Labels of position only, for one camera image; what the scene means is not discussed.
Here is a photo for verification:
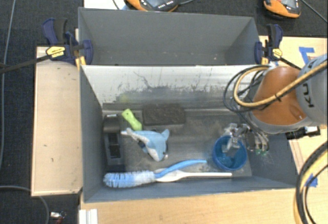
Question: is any pale wood board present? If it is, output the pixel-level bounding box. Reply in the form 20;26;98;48
31;46;84;197

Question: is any dark green flat block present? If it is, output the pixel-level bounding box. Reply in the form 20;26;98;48
142;103;186;127

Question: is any blue toy dolphin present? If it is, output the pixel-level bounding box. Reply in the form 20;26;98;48
120;127;171;162

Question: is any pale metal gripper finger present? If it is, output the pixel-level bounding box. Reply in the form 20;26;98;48
231;126;244;158
221;124;235;153

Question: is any blue and white bottle brush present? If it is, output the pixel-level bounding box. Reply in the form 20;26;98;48
102;159;233;189

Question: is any black rectangular tray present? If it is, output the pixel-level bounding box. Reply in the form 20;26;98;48
104;131;124;167

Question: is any lime green plastic piece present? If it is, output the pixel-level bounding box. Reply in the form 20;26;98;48
121;108;143;131

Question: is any dark grey cylinder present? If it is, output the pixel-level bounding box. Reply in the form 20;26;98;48
102;113;121;133

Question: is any black cylinder on white bracket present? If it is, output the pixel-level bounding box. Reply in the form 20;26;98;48
285;126;321;140

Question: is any grey metal bin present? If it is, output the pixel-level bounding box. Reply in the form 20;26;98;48
77;7;298;203

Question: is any blue plastic cup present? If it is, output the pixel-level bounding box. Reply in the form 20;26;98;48
212;135;248;171

